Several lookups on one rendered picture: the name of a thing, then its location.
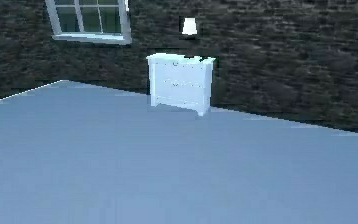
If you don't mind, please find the white chest of drawers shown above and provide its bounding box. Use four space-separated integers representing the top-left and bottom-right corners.
145 52 217 118

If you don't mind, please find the white shade table lamp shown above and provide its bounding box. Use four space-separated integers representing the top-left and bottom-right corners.
180 17 199 60

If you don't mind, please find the white framed window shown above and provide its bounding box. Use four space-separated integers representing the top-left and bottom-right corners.
44 0 133 46

